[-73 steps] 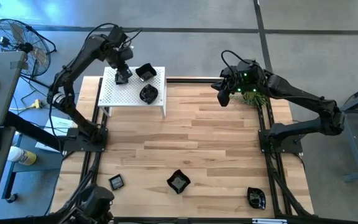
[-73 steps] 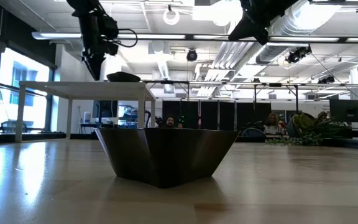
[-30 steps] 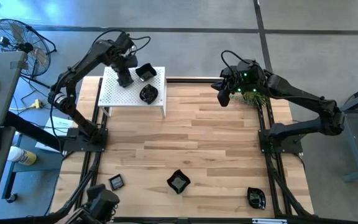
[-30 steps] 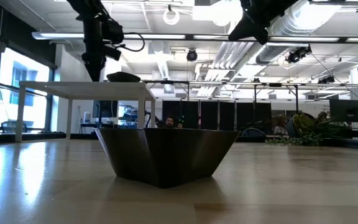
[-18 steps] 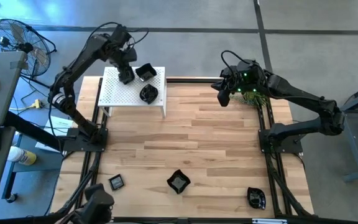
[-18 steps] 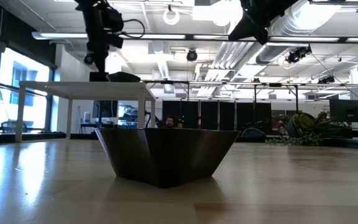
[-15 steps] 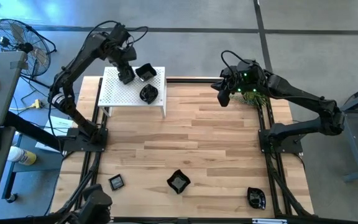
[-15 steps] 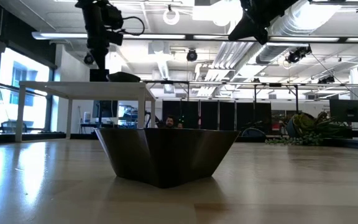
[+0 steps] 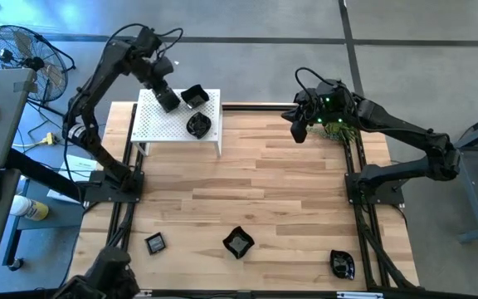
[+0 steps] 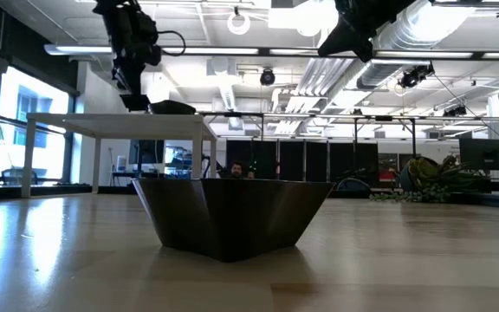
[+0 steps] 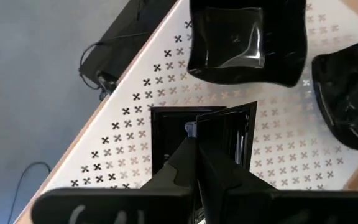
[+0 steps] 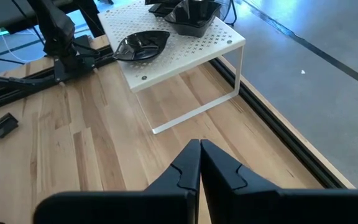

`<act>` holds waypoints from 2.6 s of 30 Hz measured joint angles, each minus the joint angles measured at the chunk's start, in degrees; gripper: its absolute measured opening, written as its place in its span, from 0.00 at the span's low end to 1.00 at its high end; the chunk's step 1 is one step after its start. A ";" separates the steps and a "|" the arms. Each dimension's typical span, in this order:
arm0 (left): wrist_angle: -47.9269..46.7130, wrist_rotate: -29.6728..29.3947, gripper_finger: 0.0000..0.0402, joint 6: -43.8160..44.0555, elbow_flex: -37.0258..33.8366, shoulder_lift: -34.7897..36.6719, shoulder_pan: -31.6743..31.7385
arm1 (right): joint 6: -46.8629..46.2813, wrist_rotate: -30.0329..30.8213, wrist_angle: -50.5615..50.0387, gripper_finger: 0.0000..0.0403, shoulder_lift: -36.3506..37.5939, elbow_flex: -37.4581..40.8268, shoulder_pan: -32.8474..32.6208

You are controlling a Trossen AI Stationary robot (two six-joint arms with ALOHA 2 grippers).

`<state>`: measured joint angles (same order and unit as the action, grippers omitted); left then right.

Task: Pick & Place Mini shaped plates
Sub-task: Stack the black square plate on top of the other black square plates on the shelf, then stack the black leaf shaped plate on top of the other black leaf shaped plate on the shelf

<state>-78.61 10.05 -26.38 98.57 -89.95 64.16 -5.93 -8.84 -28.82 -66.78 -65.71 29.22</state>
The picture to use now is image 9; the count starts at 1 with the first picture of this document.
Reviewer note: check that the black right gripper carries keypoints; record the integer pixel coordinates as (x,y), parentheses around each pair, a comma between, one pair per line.
(330,104)

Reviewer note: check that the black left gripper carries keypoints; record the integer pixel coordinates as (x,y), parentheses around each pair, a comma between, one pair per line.
(158,72)

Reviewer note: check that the leaf-shaped black plate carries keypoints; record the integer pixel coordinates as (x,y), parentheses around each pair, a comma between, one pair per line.
(342,264)
(198,125)

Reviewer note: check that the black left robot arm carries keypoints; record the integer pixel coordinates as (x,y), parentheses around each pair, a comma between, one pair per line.
(94,87)

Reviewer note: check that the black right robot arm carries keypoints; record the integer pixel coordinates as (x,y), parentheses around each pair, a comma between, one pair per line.
(396,126)

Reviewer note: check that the green potted succulent plant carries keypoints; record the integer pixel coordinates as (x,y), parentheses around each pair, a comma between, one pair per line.
(334,133)

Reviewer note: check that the wavy square black plate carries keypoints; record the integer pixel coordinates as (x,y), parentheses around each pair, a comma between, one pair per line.
(238,242)
(194,97)

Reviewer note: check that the white perforated metal shelf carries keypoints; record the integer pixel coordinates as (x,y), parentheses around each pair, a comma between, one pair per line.
(156,124)

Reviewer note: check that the white paper sheet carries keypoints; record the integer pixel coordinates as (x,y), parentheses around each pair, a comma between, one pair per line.
(77,166)

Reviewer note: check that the black floor fan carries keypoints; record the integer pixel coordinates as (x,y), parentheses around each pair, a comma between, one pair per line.
(33,63)

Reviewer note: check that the yellow power plug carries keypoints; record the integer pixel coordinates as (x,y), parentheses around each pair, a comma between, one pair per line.
(49,138)

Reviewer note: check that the small square black plate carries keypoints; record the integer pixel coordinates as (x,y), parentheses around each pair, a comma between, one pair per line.
(155,243)

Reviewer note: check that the blue-grey rolling cart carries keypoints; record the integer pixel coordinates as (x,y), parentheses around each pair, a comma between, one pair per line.
(56,216)

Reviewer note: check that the white and yellow canister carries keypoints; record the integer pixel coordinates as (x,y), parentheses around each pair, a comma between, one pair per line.
(29,207)

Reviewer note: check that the grey metal stand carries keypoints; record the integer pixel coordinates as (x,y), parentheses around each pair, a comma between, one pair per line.
(476,207)

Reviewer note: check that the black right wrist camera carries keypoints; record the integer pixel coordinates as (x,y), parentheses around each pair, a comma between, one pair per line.
(299,132)

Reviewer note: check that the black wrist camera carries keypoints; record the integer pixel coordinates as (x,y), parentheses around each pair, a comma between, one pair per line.
(168,100)
(299,132)

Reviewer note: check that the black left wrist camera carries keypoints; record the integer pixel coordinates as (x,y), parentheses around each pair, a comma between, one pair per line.
(168,100)

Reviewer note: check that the black aluminium table frame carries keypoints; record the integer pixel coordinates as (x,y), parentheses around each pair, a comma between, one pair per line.
(255,107)

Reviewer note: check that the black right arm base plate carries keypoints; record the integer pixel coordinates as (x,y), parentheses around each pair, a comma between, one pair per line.
(384,195)

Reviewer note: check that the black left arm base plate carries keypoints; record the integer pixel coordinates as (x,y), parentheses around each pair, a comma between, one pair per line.
(98,193)

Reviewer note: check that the silver corner bracket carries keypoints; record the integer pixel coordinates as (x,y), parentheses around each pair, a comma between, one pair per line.
(144,294)
(359,295)

